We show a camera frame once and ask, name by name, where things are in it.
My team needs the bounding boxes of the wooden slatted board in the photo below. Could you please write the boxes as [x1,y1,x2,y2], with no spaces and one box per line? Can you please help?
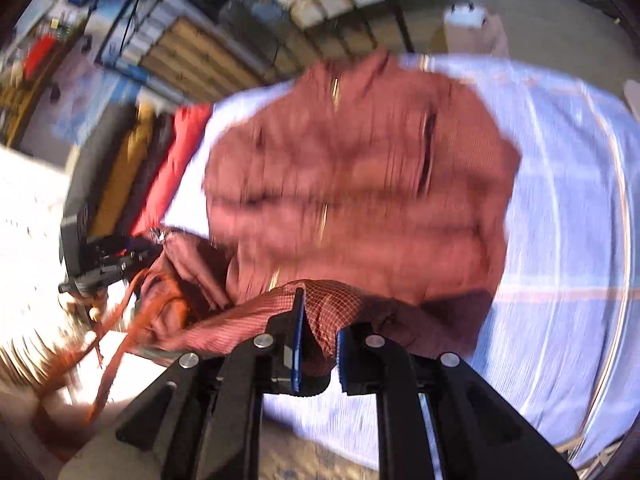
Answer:
[140,18,267,103]

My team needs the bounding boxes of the mustard brown jacket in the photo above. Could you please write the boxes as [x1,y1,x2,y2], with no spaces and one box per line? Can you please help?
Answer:
[89,102,155,237]

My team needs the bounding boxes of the blue plaid bed sheet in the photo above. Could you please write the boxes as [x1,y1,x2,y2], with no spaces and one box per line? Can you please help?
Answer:
[163,54,639,468]

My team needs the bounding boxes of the bright red folded jacket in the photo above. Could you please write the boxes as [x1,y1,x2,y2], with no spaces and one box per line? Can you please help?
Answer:
[130,103,213,235]

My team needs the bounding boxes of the maroon checked puffer jacket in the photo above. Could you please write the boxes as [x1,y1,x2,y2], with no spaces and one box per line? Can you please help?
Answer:
[139,52,521,376]

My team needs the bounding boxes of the black iron bed frame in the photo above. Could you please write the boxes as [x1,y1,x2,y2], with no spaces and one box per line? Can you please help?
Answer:
[96,0,414,103]

